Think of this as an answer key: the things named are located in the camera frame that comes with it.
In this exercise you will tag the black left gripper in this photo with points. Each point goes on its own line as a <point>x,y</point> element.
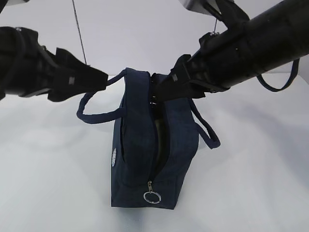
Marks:
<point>60,75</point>

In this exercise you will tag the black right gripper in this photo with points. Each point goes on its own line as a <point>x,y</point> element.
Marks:
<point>190,77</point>

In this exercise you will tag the dark blue insulated lunch bag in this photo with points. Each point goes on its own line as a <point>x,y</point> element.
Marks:
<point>153,143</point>

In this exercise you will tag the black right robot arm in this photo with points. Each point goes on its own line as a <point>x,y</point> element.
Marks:
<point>248,48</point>

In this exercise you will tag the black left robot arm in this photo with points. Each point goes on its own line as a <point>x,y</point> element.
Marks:
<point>11,39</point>

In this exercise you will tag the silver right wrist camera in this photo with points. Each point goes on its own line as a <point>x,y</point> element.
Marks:
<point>206,7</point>

